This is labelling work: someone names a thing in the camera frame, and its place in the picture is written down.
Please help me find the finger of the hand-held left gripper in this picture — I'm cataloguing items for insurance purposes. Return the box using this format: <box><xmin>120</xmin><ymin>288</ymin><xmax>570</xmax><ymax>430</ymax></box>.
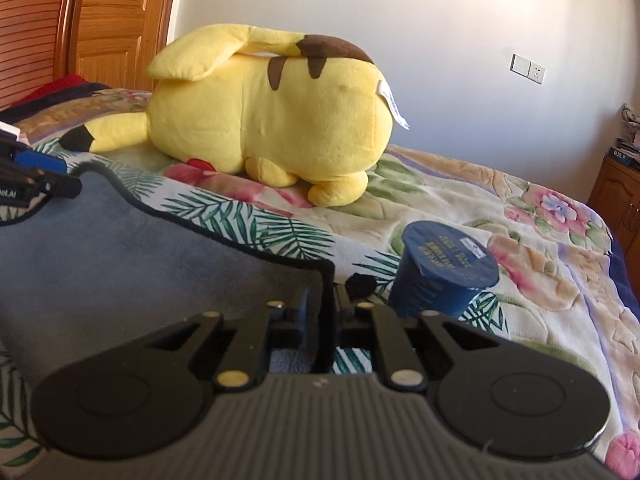
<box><xmin>12</xmin><ymin>167</ymin><xmax>84</xmax><ymax>207</ymax></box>
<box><xmin>12</xmin><ymin>141</ymin><xmax>69</xmax><ymax>176</ymax></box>

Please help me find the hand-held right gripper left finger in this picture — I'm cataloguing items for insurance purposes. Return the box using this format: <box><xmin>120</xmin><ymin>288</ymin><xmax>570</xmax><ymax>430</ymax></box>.
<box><xmin>142</xmin><ymin>291</ymin><xmax>314</xmax><ymax>392</ymax></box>

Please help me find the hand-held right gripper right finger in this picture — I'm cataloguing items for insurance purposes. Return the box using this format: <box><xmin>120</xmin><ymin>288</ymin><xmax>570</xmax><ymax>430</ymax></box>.
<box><xmin>334</xmin><ymin>273</ymin><xmax>502</xmax><ymax>392</ymax></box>

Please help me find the grey towel with black trim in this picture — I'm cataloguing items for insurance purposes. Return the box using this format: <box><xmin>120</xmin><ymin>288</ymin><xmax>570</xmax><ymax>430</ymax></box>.
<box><xmin>0</xmin><ymin>161</ymin><xmax>336</xmax><ymax>386</ymax></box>

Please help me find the dark cloth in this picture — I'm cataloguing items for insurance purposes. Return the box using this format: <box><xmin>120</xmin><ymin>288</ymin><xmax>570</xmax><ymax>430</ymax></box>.
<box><xmin>0</xmin><ymin>82</ymin><xmax>108</xmax><ymax>123</ymax></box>

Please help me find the red cloth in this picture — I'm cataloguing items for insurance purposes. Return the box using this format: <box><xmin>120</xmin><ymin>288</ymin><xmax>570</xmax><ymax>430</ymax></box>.
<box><xmin>10</xmin><ymin>74</ymin><xmax>88</xmax><ymax>107</ymax></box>

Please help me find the dark blue lidded cup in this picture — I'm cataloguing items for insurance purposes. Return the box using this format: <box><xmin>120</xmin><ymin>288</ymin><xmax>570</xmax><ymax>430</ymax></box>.
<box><xmin>387</xmin><ymin>220</ymin><xmax>501</xmax><ymax>318</ymax></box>

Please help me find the wooden slatted headboard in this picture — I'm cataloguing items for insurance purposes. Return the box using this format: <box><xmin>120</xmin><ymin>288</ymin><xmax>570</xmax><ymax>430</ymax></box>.
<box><xmin>0</xmin><ymin>0</ymin><xmax>81</xmax><ymax>111</ymax></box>

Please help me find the wooden door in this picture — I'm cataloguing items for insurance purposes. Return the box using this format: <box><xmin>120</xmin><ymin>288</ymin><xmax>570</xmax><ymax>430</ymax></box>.
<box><xmin>67</xmin><ymin>0</ymin><xmax>183</xmax><ymax>93</ymax></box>

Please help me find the floral printed blanket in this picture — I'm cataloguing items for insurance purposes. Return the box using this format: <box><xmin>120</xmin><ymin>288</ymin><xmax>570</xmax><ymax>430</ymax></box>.
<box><xmin>0</xmin><ymin>87</ymin><xmax>640</xmax><ymax>480</ymax></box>

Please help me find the yellow plush toy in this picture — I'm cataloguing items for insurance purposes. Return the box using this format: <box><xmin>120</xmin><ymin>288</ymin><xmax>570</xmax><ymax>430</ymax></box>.
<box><xmin>60</xmin><ymin>22</ymin><xmax>412</xmax><ymax>207</ymax></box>

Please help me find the wooden cabinet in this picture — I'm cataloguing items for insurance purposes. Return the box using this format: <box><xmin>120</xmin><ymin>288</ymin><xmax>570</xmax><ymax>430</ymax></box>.
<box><xmin>587</xmin><ymin>154</ymin><xmax>640</xmax><ymax>261</ymax></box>

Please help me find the stack of books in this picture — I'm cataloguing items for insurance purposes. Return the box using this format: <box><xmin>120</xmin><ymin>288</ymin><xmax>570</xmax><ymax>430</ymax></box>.
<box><xmin>606</xmin><ymin>137</ymin><xmax>640</xmax><ymax>171</ymax></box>

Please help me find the grey crumpled bag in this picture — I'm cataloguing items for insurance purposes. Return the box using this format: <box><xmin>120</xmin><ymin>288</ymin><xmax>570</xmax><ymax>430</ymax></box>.
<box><xmin>620</xmin><ymin>103</ymin><xmax>640</xmax><ymax>143</ymax></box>

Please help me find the white wall socket plate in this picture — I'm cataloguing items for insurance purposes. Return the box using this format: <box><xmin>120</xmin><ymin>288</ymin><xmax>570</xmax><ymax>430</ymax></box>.
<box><xmin>510</xmin><ymin>53</ymin><xmax>547</xmax><ymax>86</ymax></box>

